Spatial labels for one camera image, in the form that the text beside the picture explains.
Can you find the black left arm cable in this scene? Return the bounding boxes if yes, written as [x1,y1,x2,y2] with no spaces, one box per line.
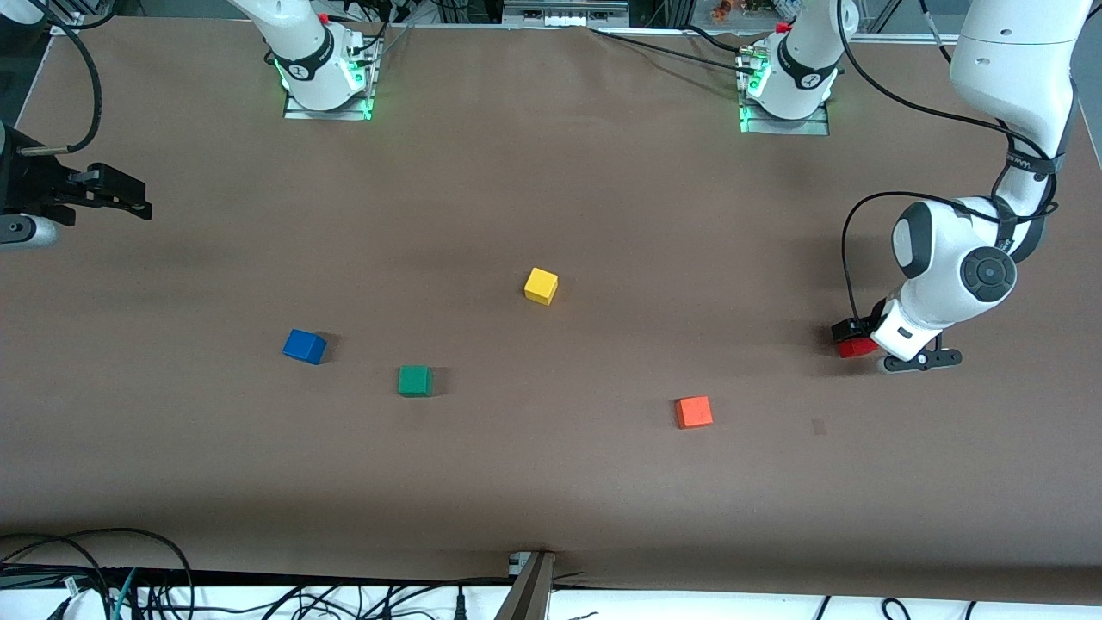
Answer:
[837,0,1062,325]

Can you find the black looping floor cable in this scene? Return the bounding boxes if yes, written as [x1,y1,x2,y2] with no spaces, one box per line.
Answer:
[0,527,195,620]

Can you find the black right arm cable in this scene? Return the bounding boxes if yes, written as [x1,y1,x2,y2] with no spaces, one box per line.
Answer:
[17,0,105,157]

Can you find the aluminium table post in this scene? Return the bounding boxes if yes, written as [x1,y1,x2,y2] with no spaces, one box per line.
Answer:
[494,551,557,620]

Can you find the yellow wooden cube block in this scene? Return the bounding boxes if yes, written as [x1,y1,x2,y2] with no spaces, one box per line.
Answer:
[523,267,560,307]

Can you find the long black base cable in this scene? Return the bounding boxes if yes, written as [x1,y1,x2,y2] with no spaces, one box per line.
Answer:
[589,28,758,75]

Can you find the white power strip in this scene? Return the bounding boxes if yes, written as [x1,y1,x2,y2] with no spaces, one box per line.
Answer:
[503,0,630,28]

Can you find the short black base cable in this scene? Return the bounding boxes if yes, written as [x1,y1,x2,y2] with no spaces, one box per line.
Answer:
[683,23,746,54]

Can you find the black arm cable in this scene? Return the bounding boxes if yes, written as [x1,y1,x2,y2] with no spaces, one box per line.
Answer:
[17,0,105,157]
[837,0,1062,325]

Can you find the teal floor cable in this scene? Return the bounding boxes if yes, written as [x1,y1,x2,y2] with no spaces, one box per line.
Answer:
[110,568,139,620]

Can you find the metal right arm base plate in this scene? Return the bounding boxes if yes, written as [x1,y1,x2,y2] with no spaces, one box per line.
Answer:
[283,39,374,121]

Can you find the blue wooden cube block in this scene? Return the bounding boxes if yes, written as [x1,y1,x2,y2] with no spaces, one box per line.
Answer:
[282,329,328,366]

